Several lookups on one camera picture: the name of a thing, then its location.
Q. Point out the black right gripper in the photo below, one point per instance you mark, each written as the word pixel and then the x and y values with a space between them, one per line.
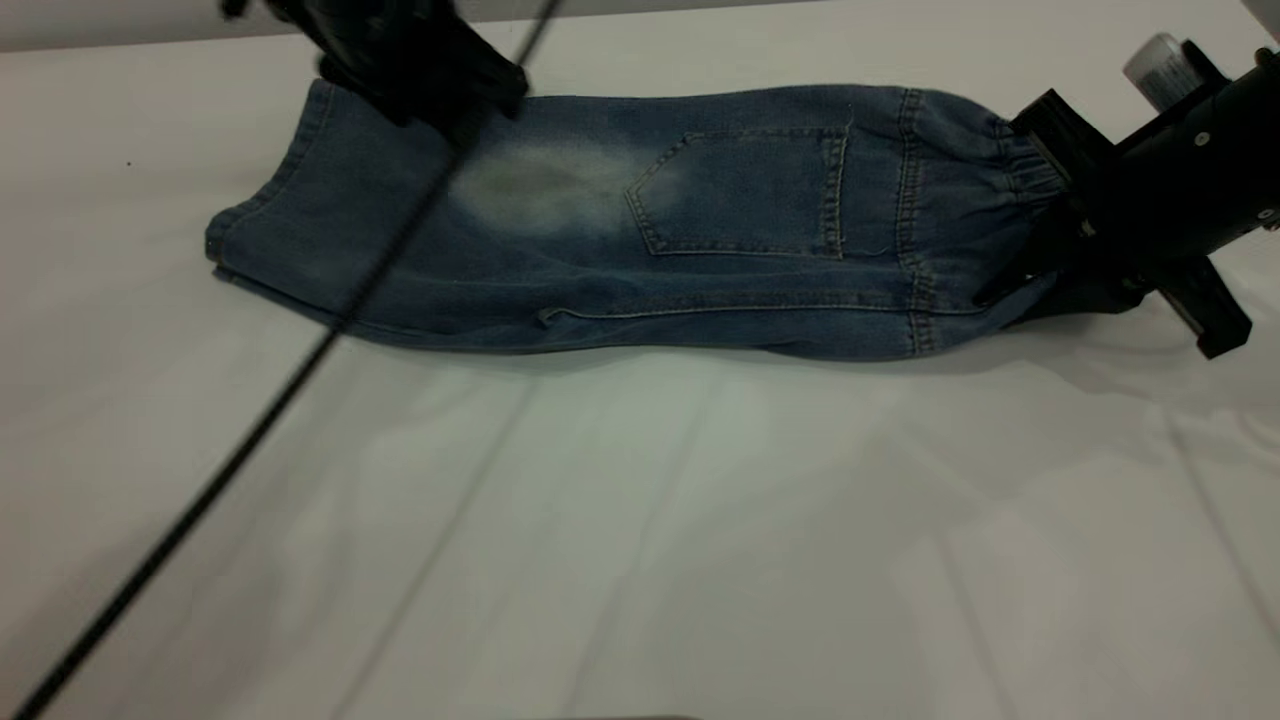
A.
pixel 1110 220

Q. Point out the blue denim jeans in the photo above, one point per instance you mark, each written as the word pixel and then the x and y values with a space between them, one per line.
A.
pixel 700 250

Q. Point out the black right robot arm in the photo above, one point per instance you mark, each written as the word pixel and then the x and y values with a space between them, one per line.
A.
pixel 1220 160

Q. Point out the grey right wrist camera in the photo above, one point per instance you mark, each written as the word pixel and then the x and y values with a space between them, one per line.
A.
pixel 1160 70

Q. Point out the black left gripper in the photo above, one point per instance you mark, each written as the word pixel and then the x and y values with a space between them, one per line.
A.
pixel 410 60

